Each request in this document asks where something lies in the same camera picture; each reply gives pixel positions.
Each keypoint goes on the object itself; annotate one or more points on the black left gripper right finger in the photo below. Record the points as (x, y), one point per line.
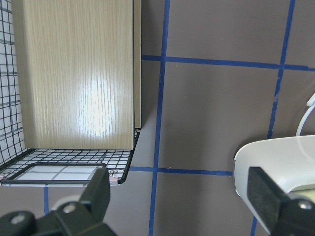
(283, 214)

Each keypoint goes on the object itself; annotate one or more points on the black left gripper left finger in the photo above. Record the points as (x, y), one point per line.
(75, 218)

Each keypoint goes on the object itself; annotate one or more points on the white toaster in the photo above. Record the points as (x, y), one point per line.
(288, 161)

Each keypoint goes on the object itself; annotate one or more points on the wire basket with wooden shelf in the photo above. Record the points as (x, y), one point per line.
(70, 90)

